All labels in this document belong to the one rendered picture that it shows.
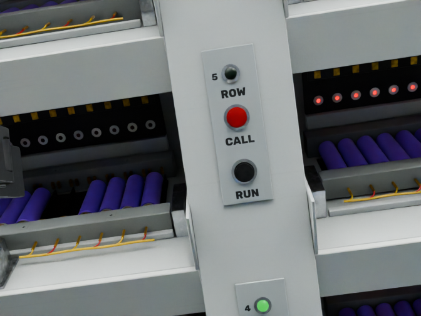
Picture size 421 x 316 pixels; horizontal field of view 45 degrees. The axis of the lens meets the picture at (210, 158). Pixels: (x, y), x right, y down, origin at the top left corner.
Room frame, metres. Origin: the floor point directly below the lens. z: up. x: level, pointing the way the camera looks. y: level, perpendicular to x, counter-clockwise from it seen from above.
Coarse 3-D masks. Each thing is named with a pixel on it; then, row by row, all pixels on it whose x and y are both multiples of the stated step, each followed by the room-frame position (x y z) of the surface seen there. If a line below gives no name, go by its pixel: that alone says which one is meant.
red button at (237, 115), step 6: (234, 108) 0.40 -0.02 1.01; (240, 108) 0.39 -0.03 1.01; (228, 114) 0.40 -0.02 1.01; (234, 114) 0.39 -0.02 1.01; (240, 114) 0.39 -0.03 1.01; (246, 114) 0.39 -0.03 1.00; (228, 120) 0.40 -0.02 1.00; (234, 120) 0.39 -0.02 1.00; (240, 120) 0.39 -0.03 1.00; (246, 120) 0.39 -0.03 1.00; (234, 126) 0.40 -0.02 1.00; (240, 126) 0.39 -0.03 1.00
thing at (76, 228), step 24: (72, 216) 0.47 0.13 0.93; (96, 216) 0.46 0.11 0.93; (120, 216) 0.45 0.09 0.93; (144, 216) 0.45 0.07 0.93; (168, 216) 0.45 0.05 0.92; (24, 240) 0.46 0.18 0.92; (48, 240) 0.46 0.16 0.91; (72, 240) 0.46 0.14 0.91; (120, 240) 0.44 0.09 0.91; (144, 240) 0.44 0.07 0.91
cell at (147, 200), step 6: (150, 174) 0.53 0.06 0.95; (156, 174) 0.53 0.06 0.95; (150, 180) 0.52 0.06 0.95; (156, 180) 0.52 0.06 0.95; (162, 180) 0.53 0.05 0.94; (144, 186) 0.52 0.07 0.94; (150, 186) 0.51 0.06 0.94; (156, 186) 0.51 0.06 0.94; (144, 192) 0.50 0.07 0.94; (150, 192) 0.50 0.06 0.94; (156, 192) 0.50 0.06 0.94; (144, 198) 0.49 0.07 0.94; (150, 198) 0.48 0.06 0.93; (156, 198) 0.49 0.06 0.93; (144, 204) 0.48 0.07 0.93
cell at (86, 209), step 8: (96, 184) 0.53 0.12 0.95; (104, 184) 0.54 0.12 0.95; (88, 192) 0.52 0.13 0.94; (96, 192) 0.52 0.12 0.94; (104, 192) 0.53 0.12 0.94; (88, 200) 0.50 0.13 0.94; (96, 200) 0.50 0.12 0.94; (80, 208) 0.49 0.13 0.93; (88, 208) 0.49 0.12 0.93; (96, 208) 0.49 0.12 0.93
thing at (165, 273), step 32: (32, 160) 0.58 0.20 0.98; (64, 160) 0.58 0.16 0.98; (64, 192) 0.57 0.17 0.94; (64, 256) 0.45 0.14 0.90; (96, 256) 0.44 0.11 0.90; (128, 256) 0.43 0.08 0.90; (160, 256) 0.43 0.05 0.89; (192, 256) 0.42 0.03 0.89; (32, 288) 0.41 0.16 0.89; (64, 288) 0.41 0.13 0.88; (96, 288) 0.41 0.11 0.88; (128, 288) 0.41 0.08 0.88; (160, 288) 0.41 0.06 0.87; (192, 288) 0.41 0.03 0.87
